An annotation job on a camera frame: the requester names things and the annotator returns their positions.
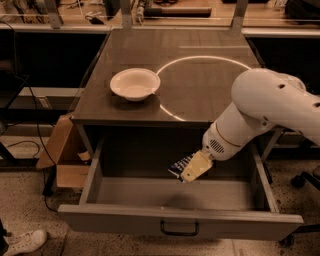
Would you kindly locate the grey cabinet with glass top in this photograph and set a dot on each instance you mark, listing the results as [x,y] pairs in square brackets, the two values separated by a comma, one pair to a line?
[196,69]

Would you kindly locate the grey low shelf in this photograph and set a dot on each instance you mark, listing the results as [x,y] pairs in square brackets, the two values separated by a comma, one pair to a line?
[40,103]

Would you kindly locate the white sneaker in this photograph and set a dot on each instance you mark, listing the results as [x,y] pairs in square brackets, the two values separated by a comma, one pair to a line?
[25,243]

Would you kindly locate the black drawer handle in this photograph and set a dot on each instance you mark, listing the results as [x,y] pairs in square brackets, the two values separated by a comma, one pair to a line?
[179,229]

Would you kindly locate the white gripper with grille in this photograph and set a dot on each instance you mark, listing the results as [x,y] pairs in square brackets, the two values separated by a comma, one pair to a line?
[215,142]

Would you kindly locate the black office chair base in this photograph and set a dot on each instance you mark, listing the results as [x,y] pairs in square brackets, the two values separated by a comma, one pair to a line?
[298,182]

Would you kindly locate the open grey top drawer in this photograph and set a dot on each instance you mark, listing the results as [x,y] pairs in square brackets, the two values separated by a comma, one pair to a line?
[233,201]

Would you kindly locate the brown cardboard box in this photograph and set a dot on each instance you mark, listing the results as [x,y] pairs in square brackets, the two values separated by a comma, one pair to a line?
[66,152]

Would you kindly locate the blue rxbar blueberry wrapper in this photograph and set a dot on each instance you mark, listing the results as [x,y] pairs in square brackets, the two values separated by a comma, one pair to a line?
[182,169]

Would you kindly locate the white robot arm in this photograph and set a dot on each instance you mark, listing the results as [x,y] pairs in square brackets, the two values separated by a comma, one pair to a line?
[261,99]

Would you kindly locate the white ceramic bowl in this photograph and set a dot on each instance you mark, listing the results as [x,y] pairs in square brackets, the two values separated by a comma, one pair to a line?
[135,84]

